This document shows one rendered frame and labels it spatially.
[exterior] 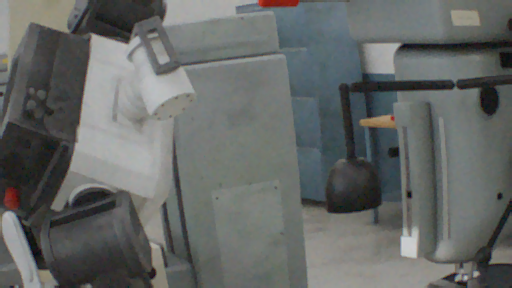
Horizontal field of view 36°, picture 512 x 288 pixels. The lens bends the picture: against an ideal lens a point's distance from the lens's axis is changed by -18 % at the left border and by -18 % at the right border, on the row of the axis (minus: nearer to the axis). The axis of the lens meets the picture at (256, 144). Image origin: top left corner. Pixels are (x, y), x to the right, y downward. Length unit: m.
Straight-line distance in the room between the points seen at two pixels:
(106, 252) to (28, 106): 0.23
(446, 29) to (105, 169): 0.50
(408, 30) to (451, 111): 0.12
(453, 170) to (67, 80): 0.56
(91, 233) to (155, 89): 0.21
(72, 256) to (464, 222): 0.53
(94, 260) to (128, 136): 0.21
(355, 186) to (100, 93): 0.39
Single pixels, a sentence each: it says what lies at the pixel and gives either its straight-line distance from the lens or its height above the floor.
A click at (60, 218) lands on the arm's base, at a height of 1.44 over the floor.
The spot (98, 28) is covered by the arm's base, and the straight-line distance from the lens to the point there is 1.38.
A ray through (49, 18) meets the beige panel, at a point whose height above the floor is 1.83.
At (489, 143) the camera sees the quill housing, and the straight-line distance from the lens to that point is 1.17.
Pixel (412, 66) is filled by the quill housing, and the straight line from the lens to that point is 1.21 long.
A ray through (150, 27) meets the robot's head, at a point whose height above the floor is 1.68.
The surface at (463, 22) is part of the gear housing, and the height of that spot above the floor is 1.66.
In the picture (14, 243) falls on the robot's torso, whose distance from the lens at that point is 1.56.
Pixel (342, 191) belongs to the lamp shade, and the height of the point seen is 1.46.
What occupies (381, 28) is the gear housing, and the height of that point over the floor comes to 1.65.
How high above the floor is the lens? 1.65
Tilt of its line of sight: 7 degrees down
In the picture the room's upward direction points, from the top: 6 degrees counter-clockwise
